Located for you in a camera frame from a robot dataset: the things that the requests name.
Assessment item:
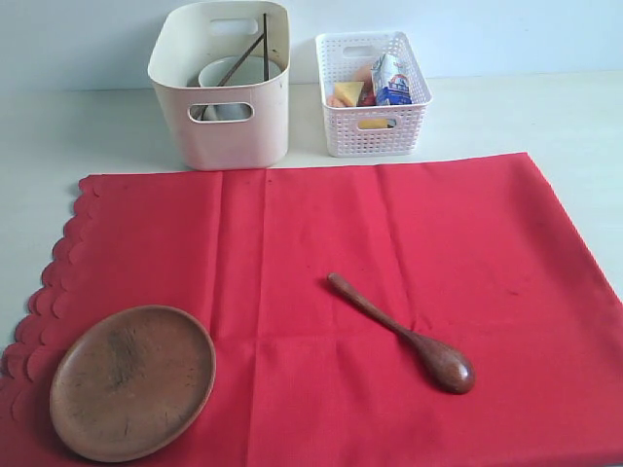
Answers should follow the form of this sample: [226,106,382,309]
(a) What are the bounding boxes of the yellow lemon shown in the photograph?
[357,119,388,129]

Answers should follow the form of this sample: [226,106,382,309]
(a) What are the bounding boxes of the orange fried chicken piece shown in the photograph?
[326,95,346,108]

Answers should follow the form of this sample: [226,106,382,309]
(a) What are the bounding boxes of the yellow cheese wedge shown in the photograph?
[333,81,364,107]

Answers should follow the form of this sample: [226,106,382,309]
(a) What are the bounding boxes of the red sausage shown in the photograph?
[357,83,377,107]

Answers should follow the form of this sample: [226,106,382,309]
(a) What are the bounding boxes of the brown egg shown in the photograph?
[352,65,372,83]

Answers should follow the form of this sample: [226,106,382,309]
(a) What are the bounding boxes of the white ceramic bowl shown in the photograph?
[192,55,265,121]

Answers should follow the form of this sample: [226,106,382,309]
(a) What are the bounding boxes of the blue white milk carton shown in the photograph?
[371,53,412,106]

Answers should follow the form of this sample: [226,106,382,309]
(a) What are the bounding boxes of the brown chopstick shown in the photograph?
[262,13,270,82]
[190,34,262,122]

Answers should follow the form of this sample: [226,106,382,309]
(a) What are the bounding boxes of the dark wooden spoon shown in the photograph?
[327,272,476,394]

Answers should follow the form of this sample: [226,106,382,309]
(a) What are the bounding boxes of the white perforated plastic basket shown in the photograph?
[315,31,432,158]

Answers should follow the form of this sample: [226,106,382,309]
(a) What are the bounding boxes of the red scalloped cloth mat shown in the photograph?
[1,153,622,466]

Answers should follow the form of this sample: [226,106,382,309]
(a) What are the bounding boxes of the cream plastic tub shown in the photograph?
[147,1,290,170]

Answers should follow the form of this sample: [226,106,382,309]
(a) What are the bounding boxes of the brown wooden plate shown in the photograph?
[50,305,216,463]

